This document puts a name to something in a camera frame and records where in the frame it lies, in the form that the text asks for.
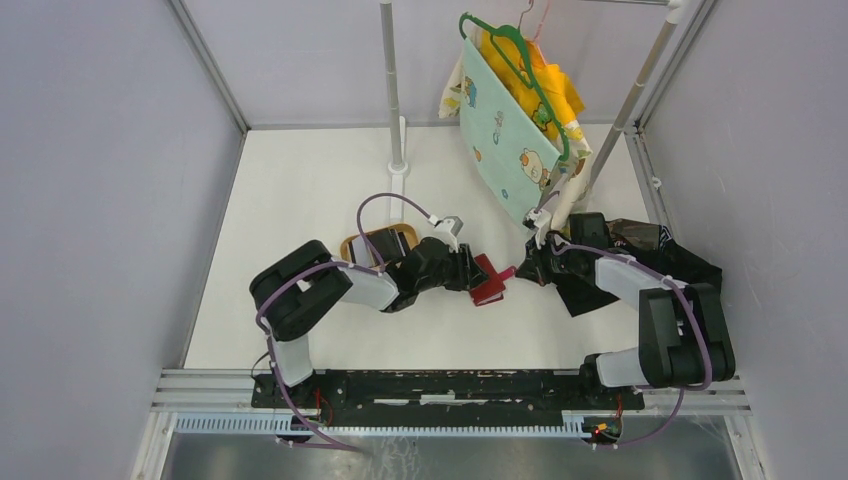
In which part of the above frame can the black clothes pile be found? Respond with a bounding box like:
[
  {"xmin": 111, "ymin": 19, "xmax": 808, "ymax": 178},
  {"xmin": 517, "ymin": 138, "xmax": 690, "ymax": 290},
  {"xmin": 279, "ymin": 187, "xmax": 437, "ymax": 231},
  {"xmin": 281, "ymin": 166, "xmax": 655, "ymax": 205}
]
[{"xmin": 545, "ymin": 213, "xmax": 722, "ymax": 315}]

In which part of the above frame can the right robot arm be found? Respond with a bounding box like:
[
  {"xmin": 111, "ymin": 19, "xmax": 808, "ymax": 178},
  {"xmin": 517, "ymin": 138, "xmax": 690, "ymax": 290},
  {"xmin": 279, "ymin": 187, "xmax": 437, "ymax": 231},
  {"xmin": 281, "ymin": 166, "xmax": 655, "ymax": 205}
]
[{"xmin": 516, "ymin": 208, "xmax": 736, "ymax": 408}]

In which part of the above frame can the stack of credit cards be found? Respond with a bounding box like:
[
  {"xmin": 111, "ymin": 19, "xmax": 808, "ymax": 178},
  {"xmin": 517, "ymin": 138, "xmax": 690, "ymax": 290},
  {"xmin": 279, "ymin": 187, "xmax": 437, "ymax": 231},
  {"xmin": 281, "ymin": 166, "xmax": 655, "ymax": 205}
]
[{"xmin": 347, "ymin": 228, "xmax": 409, "ymax": 268}]

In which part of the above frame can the white slotted cable duct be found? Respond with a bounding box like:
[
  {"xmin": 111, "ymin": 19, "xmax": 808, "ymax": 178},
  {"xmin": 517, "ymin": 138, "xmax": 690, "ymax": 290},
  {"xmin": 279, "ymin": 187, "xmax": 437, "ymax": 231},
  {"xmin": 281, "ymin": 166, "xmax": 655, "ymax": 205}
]
[{"xmin": 174, "ymin": 412, "xmax": 593, "ymax": 440}]

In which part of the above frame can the white clothes rack frame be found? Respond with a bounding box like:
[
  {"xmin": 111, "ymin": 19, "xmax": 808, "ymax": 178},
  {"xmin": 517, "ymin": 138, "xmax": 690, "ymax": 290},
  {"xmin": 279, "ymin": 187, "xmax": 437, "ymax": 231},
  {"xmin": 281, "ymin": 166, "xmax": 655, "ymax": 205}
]
[{"xmin": 379, "ymin": 0, "xmax": 689, "ymax": 222}]

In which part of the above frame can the red card holder wallet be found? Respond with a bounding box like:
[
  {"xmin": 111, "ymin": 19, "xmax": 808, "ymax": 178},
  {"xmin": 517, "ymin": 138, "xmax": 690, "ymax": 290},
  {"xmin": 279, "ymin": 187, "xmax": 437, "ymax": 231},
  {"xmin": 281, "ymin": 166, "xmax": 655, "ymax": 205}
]
[{"xmin": 469, "ymin": 254, "xmax": 517, "ymax": 307}]

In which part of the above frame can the pink clothes hanger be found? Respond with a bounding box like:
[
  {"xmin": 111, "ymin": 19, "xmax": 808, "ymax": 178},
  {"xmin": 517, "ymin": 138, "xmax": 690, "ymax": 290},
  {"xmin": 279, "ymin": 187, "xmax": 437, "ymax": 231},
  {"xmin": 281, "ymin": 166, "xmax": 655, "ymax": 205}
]
[{"xmin": 516, "ymin": 0, "xmax": 552, "ymax": 42}]

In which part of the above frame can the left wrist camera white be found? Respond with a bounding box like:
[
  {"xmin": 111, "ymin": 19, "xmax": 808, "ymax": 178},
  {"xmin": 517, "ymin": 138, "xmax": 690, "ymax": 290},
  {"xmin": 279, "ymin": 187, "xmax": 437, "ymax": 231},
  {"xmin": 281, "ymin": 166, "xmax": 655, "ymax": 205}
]
[{"xmin": 429, "ymin": 215, "xmax": 464, "ymax": 253}]

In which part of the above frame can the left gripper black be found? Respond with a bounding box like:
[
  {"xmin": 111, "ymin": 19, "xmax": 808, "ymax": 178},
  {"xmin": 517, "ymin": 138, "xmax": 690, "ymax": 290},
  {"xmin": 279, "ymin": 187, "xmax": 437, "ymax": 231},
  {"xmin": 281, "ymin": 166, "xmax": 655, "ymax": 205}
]
[{"xmin": 416, "ymin": 242, "xmax": 488, "ymax": 292}]

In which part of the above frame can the yellow garment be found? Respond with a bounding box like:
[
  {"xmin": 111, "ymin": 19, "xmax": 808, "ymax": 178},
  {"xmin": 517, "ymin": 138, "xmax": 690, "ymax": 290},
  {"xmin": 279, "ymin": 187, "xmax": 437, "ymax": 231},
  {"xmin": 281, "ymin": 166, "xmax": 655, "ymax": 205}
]
[{"xmin": 480, "ymin": 32, "xmax": 585, "ymax": 142}]

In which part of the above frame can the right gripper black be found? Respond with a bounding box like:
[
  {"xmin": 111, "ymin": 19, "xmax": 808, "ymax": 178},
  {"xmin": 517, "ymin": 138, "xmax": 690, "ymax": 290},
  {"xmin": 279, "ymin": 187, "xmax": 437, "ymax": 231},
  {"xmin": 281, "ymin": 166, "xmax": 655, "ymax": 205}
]
[{"xmin": 515, "ymin": 230, "xmax": 581, "ymax": 287}]

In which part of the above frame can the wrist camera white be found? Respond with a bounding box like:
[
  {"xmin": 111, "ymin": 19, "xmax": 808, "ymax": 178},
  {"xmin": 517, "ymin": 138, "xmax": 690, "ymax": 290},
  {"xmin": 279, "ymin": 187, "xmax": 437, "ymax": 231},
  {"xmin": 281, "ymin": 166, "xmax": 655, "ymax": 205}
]
[
  {"xmin": 522, "ymin": 208, "xmax": 552, "ymax": 249},
  {"xmin": 429, "ymin": 215, "xmax": 464, "ymax": 253}
]

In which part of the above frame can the green clothes hanger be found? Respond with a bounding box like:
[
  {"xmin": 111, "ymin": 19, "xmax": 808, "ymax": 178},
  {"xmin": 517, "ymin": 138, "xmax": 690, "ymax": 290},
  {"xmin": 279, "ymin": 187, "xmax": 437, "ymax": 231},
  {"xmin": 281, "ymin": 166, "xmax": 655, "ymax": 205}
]
[{"xmin": 459, "ymin": 12, "xmax": 590, "ymax": 162}]

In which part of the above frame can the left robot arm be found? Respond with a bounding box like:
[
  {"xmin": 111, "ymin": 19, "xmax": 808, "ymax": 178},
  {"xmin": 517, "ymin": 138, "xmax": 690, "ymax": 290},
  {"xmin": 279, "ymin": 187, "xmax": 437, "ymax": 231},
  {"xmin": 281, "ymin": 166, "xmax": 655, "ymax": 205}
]
[{"xmin": 249, "ymin": 237, "xmax": 489, "ymax": 408}]

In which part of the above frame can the yellow oval card tray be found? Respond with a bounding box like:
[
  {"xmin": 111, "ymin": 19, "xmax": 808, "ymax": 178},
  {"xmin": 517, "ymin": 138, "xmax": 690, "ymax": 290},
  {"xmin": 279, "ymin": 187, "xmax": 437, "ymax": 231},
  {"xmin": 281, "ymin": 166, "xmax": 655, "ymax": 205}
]
[{"xmin": 339, "ymin": 223, "xmax": 419, "ymax": 271}]

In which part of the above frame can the mint green cartoon cloth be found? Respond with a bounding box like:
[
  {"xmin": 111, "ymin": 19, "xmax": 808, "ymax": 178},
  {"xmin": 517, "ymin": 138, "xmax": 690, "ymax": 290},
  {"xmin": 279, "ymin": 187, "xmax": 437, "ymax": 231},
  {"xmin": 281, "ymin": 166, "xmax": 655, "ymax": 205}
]
[{"xmin": 459, "ymin": 40, "xmax": 562, "ymax": 226}]

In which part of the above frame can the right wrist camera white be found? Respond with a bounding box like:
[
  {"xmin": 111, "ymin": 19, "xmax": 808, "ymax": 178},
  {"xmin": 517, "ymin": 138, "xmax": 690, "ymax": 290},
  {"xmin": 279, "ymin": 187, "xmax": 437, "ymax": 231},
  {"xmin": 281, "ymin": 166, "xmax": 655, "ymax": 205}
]
[{"xmin": 522, "ymin": 208, "xmax": 552, "ymax": 249}]

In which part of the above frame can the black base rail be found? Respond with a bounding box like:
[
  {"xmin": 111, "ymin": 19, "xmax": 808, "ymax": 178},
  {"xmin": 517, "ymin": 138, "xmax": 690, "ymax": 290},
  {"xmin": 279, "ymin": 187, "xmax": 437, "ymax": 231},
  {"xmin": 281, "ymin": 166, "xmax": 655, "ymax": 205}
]
[{"xmin": 251, "ymin": 370, "xmax": 645, "ymax": 427}]

